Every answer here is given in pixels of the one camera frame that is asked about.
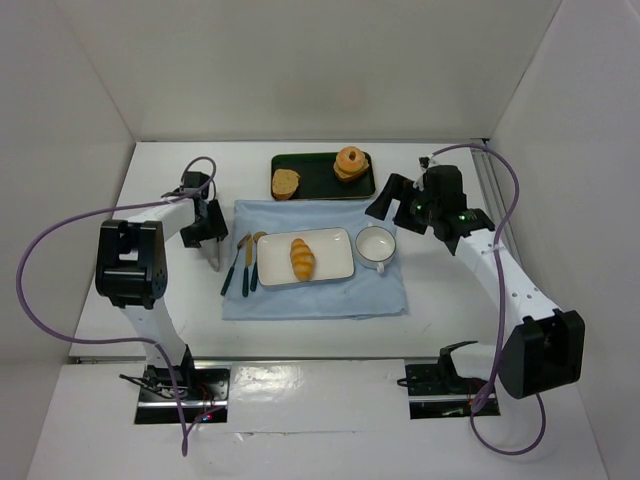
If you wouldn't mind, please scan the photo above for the striped bread roll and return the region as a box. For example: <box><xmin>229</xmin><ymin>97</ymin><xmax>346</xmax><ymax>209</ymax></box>
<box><xmin>290</xmin><ymin>238</ymin><xmax>315</xmax><ymax>282</ymax></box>

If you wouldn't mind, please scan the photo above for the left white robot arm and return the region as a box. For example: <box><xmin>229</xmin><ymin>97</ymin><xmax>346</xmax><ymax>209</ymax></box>
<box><xmin>95</xmin><ymin>171</ymin><xmax>228</xmax><ymax>388</ymax></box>

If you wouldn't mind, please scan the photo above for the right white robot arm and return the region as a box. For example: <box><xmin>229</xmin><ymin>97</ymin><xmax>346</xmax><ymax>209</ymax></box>
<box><xmin>366</xmin><ymin>165</ymin><xmax>585</xmax><ymax>399</ymax></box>

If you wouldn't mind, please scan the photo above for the sliced brown bread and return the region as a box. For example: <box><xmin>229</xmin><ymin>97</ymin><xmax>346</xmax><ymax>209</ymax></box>
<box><xmin>271</xmin><ymin>169</ymin><xmax>300</xmax><ymax>200</ymax></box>

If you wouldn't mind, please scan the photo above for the bagel sandwich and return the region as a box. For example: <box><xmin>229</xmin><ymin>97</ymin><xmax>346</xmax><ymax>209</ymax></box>
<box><xmin>333</xmin><ymin>146</ymin><xmax>370</xmax><ymax>182</ymax></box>

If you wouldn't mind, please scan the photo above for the dark green tray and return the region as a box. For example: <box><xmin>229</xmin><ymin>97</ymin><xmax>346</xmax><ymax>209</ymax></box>
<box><xmin>271</xmin><ymin>152</ymin><xmax>376</xmax><ymax>200</ymax></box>

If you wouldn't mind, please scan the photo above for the white rectangular plate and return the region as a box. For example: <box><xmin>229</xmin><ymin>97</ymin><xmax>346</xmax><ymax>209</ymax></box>
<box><xmin>258</xmin><ymin>228</ymin><xmax>355</xmax><ymax>287</ymax></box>

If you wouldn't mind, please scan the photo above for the light blue cloth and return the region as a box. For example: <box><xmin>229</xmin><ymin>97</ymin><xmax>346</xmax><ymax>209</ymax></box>
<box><xmin>222</xmin><ymin>200</ymin><xmax>408</xmax><ymax>321</ymax></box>

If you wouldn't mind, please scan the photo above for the gold fork green handle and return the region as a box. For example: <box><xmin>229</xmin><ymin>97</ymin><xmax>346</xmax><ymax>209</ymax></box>
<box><xmin>220</xmin><ymin>233</ymin><xmax>250</xmax><ymax>296</ymax></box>

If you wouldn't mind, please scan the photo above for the gold knife green handle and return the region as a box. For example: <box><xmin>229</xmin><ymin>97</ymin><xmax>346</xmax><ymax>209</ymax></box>
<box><xmin>242</xmin><ymin>232</ymin><xmax>253</xmax><ymax>298</ymax></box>

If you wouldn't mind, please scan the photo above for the white bowl with handle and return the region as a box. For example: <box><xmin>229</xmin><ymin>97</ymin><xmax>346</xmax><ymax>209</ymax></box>
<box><xmin>354</xmin><ymin>224</ymin><xmax>397</xmax><ymax>275</ymax></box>

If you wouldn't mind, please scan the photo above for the aluminium rail right side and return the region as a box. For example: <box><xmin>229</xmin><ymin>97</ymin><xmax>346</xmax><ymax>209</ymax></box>
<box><xmin>468</xmin><ymin>138</ymin><xmax>529</xmax><ymax>286</ymax></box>

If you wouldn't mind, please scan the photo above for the gold spoon green handle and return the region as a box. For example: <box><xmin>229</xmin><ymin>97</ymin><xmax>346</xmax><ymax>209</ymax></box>
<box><xmin>249</xmin><ymin>231</ymin><xmax>266</xmax><ymax>292</ymax></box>

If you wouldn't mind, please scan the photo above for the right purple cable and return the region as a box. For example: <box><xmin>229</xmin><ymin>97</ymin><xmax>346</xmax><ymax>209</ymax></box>
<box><xmin>427</xmin><ymin>143</ymin><xmax>547</xmax><ymax>455</ymax></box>

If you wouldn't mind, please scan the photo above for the purple cable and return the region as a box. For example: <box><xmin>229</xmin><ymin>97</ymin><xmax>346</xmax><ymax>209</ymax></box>
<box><xmin>427</xmin><ymin>143</ymin><xmax>547</xmax><ymax>455</ymax></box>
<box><xmin>15</xmin><ymin>155</ymin><xmax>218</xmax><ymax>457</ymax></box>

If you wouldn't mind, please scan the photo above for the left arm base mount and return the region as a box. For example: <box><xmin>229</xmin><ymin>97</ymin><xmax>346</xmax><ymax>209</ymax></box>
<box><xmin>119</xmin><ymin>361</ymin><xmax>231</xmax><ymax>425</ymax></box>

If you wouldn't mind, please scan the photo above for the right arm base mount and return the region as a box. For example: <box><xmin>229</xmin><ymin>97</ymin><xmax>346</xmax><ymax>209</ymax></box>
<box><xmin>396</xmin><ymin>363</ymin><xmax>486</xmax><ymax>420</ymax></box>

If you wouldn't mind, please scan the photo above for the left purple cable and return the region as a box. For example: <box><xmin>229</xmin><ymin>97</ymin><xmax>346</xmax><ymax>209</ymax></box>
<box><xmin>15</xmin><ymin>155</ymin><xmax>218</xmax><ymax>457</ymax></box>

